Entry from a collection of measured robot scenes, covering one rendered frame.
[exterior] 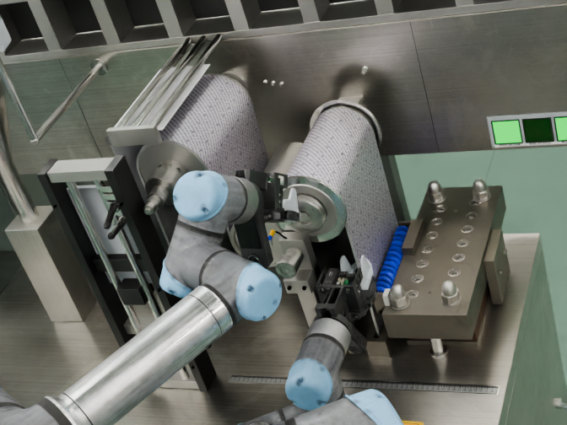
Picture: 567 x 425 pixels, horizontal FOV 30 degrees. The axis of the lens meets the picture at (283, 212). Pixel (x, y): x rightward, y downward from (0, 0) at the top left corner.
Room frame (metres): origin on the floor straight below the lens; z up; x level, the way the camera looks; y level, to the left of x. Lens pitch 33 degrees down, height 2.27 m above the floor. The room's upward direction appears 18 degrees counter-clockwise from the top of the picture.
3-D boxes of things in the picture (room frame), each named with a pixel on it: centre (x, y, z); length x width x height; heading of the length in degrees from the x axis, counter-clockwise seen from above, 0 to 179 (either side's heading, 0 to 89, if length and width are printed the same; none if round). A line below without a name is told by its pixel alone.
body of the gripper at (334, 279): (1.45, -0.04, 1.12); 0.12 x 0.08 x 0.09; 151
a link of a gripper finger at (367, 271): (1.54, -0.11, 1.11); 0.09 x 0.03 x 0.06; 150
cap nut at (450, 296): (1.47, -0.24, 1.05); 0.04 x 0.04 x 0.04
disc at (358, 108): (1.80, -0.17, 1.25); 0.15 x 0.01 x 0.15; 61
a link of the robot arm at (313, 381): (1.31, 0.04, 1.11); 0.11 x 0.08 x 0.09; 151
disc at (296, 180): (1.58, -0.04, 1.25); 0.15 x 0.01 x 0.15; 61
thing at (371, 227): (1.66, -0.16, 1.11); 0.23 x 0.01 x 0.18; 151
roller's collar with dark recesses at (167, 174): (1.68, 0.19, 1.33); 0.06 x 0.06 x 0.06; 61
